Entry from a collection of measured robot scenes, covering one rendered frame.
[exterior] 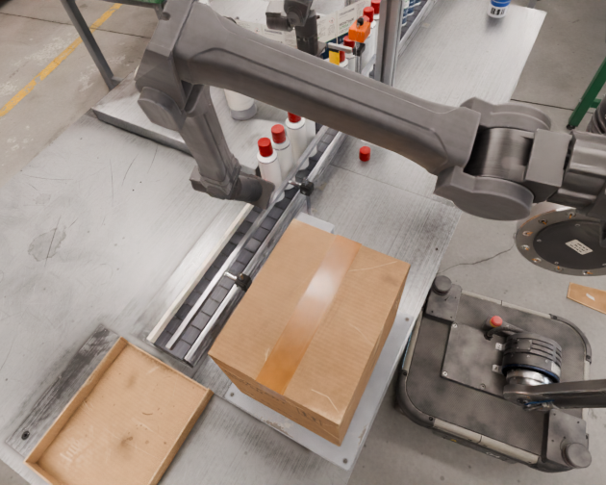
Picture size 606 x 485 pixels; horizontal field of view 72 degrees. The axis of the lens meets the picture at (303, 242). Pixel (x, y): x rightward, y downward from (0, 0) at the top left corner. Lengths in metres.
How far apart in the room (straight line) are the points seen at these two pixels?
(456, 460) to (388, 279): 1.18
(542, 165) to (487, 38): 1.41
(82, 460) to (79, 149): 0.97
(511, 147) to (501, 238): 1.80
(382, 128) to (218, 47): 0.17
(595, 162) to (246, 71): 0.33
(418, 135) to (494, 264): 1.75
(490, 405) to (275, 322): 1.07
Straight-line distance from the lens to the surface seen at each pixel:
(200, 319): 1.02
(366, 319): 0.71
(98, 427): 1.09
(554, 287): 2.20
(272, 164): 1.04
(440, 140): 0.45
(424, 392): 1.60
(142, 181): 1.40
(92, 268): 1.27
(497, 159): 0.46
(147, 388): 1.06
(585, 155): 0.47
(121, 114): 1.58
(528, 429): 1.67
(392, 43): 1.15
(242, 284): 0.93
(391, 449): 1.80
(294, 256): 0.77
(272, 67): 0.43
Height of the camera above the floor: 1.78
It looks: 57 degrees down
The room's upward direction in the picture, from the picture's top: 8 degrees counter-clockwise
